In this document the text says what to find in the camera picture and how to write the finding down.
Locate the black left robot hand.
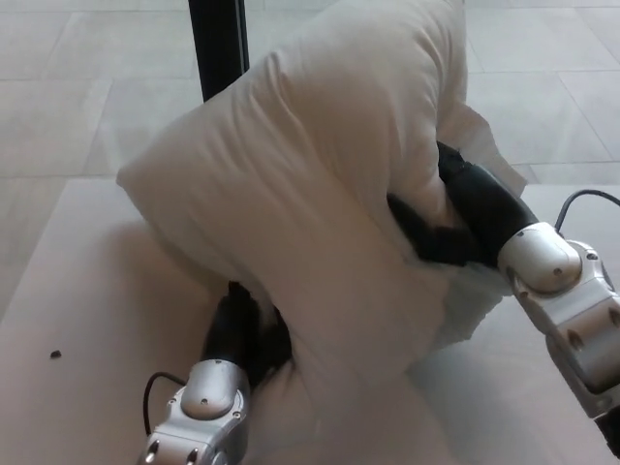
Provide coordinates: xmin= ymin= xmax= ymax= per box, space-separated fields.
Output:
xmin=201 ymin=280 xmax=295 ymax=394

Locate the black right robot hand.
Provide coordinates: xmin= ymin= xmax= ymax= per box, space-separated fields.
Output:
xmin=387 ymin=139 xmax=540 ymax=269

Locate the white square pillow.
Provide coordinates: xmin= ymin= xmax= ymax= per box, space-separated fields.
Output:
xmin=115 ymin=0 xmax=529 ymax=465

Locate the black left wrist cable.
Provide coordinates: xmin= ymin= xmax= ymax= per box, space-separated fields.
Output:
xmin=141 ymin=371 xmax=196 ymax=438

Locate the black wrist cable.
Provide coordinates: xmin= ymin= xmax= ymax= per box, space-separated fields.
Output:
xmin=141 ymin=371 xmax=196 ymax=438
xmin=553 ymin=189 xmax=620 ymax=234

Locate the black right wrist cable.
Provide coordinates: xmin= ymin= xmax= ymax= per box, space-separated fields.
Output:
xmin=553 ymin=189 xmax=620 ymax=234

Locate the black metal post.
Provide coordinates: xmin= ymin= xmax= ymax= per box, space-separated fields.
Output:
xmin=187 ymin=0 xmax=251 ymax=103

